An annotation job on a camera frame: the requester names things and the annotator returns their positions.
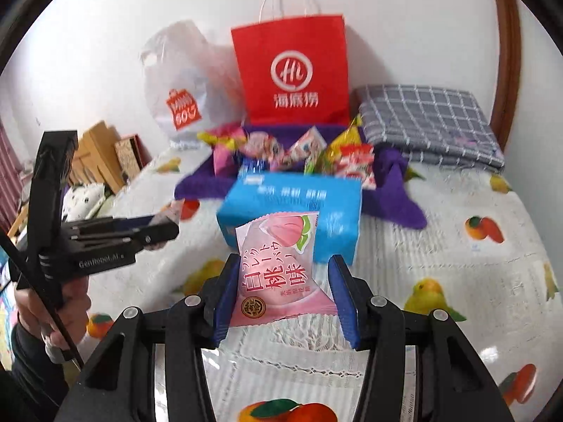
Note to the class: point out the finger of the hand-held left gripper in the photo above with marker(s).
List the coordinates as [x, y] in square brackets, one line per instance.
[114, 224]
[158, 235]

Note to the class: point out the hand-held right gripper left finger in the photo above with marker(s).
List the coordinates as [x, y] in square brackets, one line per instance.
[222, 299]

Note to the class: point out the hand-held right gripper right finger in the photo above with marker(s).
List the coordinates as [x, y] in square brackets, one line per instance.
[345, 303]

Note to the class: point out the long red snack packet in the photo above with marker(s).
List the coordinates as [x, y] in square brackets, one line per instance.
[172, 212]

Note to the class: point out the pink peach snack packet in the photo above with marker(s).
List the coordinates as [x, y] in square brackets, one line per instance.
[277, 272]

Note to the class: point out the pink triangular snack packet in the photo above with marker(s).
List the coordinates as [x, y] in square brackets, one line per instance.
[224, 154]

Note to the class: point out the blue snack packet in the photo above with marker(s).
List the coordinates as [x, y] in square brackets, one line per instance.
[251, 168]

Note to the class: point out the purple towel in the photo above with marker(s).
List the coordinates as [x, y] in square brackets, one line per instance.
[396, 193]

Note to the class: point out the mauve snack packet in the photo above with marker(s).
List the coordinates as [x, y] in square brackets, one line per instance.
[264, 147]

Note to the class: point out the white strawberry snack packet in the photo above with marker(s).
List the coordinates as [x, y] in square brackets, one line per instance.
[356, 162]

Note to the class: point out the green snack packet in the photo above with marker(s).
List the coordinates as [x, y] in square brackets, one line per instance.
[319, 162]

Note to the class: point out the small red white snack packet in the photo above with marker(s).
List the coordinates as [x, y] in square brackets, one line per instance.
[308, 145]

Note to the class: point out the yellow snack packet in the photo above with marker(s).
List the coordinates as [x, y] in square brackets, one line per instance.
[347, 138]

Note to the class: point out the person's left forearm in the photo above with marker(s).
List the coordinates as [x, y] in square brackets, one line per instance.
[26, 382]

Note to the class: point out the person's left hand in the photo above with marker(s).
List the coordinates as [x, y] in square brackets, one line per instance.
[74, 307]

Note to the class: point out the white dotted pillow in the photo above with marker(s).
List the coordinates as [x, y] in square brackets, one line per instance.
[83, 200]

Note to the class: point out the red striped cloth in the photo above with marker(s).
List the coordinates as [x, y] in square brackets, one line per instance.
[11, 176]

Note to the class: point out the patterned flat box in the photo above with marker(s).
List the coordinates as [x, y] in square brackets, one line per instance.
[132, 156]

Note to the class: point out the wooden headboard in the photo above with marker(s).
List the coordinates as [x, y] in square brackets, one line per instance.
[96, 154]

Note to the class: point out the fruit print tablecloth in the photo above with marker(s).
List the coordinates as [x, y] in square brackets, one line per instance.
[440, 237]

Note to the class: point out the blue tissue box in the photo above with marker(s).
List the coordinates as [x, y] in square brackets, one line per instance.
[281, 198]

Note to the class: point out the white plastic shopping bag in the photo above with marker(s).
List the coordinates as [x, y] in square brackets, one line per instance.
[184, 66]

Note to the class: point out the grey checked folded cloth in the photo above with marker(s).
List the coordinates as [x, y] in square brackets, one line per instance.
[431, 118]

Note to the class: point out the red paper bag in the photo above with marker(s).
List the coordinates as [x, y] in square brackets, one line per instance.
[290, 48]

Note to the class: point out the brown wooden door frame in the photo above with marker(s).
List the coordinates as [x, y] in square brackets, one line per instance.
[506, 52]

